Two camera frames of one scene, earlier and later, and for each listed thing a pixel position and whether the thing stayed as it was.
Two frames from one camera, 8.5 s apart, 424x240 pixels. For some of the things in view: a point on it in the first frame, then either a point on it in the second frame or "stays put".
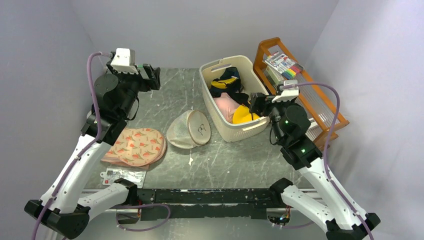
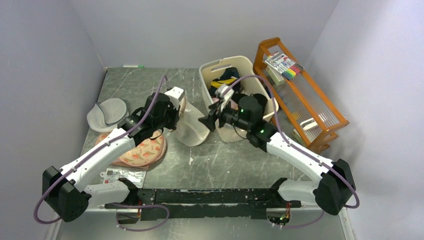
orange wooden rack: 325,120 stays put
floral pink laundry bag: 136,147 stays put
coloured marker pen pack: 282,64 stays put
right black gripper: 259,99 → 216,111
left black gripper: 152,82 → 176,117
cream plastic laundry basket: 250,83 stays put
